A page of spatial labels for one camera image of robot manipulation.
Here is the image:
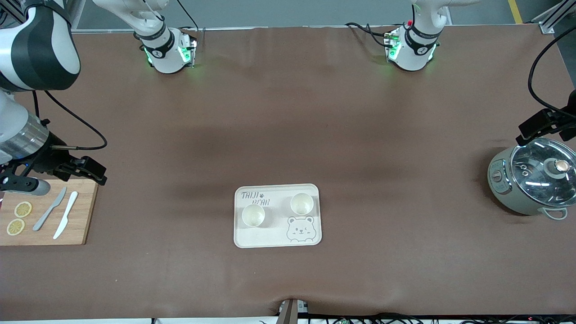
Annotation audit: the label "grey plastic knife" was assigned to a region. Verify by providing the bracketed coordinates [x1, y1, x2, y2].
[32, 186, 68, 232]

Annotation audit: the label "glass pot lid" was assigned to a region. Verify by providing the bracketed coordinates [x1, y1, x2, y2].
[510, 137, 576, 208]

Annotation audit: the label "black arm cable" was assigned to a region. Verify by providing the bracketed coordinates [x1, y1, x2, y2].
[31, 89, 108, 150]
[527, 27, 576, 120]

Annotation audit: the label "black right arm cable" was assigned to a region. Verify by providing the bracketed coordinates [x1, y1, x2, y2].
[31, 89, 108, 150]

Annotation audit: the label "metal bracket at table edge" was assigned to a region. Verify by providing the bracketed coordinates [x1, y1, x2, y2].
[278, 298, 309, 324]

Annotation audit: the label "brown table cover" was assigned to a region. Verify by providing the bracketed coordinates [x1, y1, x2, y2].
[0, 25, 576, 321]

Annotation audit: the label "thin black base cable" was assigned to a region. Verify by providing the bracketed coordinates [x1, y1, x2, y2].
[175, 0, 199, 31]

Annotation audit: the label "aluminium frame profile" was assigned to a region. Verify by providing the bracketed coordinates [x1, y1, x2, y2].
[531, 0, 576, 35]

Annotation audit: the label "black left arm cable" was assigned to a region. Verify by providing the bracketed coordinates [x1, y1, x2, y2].
[527, 27, 576, 120]

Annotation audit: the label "beige bear print tray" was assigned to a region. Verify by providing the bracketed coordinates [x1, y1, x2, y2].
[234, 183, 323, 248]

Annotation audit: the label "black cables at arm base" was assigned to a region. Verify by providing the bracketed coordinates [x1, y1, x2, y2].
[345, 22, 393, 48]

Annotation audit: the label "wooden cutting board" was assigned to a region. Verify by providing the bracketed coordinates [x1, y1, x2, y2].
[0, 179, 99, 246]

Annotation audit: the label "white IKEA cup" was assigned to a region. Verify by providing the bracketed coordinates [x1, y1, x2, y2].
[242, 203, 266, 228]
[290, 192, 315, 216]

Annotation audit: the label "white plastic knife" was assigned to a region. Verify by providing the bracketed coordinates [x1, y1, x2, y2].
[53, 191, 79, 240]

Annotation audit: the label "grey-green electric cooking pot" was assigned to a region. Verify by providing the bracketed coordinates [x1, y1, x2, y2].
[487, 144, 570, 221]

